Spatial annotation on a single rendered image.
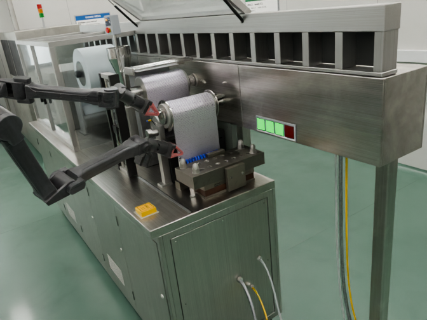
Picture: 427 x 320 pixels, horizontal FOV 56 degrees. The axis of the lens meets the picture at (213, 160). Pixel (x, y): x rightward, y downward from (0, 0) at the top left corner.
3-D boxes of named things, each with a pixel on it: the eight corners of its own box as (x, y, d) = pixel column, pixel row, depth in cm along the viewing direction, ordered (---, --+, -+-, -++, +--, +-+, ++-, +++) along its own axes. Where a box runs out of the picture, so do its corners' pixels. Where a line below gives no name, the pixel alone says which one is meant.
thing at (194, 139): (178, 165, 190) (173, 127, 183) (219, 151, 201) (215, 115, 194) (179, 165, 189) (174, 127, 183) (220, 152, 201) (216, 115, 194)
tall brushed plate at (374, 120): (88, 82, 379) (81, 50, 368) (115, 77, 393) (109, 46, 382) (375, 169, 133) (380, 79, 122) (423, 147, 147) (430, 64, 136)
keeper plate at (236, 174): (226, 190, 183) (223, 168, 179) (243, 183, 188) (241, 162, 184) (229, 192, 181) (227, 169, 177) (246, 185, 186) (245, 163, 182)
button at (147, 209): (135, 212, 175) (135, 207, 174) (150, 206, 179) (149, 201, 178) (142, 218, 170) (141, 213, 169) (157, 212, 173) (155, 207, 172)
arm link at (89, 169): (69, 186, 139) (49, 171, 143) (70, 198, 142) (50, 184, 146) (153, 141, 170) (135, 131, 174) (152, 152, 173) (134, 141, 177)
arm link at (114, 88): (106, 110, 168) (105, 90, 164) (98, 101, 177) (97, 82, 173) (133, 106, 174) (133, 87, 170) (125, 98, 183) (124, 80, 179)
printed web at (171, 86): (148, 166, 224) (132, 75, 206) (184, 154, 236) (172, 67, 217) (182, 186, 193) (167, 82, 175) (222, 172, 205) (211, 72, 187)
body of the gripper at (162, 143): (171, 159, 180) (157, 155, 176) (161, 153, 188) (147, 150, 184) (175, 145, 180) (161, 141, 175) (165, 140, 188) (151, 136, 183)
